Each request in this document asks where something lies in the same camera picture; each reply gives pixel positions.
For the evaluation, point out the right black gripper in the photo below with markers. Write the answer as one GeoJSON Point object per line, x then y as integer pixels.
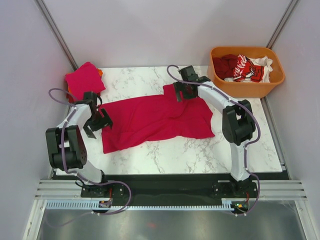
{"type": "Point", "coordinates": [179, 87]}

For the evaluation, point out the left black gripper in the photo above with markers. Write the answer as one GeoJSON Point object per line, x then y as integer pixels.
{"type": "Point", "coordinates": [103, 122]}

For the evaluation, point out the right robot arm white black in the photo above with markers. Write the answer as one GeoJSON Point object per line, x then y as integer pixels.
{"type": "Point", "coordinates": [239, 126]}

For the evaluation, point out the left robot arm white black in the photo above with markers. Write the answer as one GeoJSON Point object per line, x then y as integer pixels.
{"type": "Point", "coordinates": [65, 145]}

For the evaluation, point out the folded dark red t shirt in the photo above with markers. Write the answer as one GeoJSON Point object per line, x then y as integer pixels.
{"type": "Point", "coordinates": [78, 93]}

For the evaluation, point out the folded pink t shirt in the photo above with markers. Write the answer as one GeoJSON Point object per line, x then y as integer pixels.
{"type": "Point", "coordinates": [85, 76]}

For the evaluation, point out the dark red crumpled t shirt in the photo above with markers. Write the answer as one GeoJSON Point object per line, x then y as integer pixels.
{"type": "Point", "coordinates": [224, 66]}

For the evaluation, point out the orange plastic basket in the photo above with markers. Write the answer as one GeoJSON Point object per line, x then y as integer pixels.
{"type": "Point", "coordinates": [246, 89]}

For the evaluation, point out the red white printed t shirt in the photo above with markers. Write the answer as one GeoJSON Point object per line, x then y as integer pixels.
{"type": "Point", "coordinates": [251, 70]}

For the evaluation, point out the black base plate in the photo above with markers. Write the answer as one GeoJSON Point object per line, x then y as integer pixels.
{"type": "Point", "coordinates": [179, 189]}

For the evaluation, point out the aluminium rail profile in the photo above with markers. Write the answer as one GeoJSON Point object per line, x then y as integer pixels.
{"type": "Point", "coordinates": [270, 190]}

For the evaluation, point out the left aluminium frame post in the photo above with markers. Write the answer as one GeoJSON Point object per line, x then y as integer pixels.
{"type": "Point", "coordinates": [56, 32]}

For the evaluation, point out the aluminium frame post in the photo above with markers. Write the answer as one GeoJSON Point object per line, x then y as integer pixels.
{"type": "Point", "coordinates": [56, 32]}
{"type": "Point", "coordinates": [282, 23]}

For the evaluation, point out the right aluminium frame post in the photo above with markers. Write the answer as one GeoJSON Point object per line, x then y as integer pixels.
{"type": "Point", "coordinates": [282, 23]}

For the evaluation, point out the grey slotted cable duct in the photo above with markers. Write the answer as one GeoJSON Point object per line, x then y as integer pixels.
{"type": "Point", "coordinates": [100, 205]}

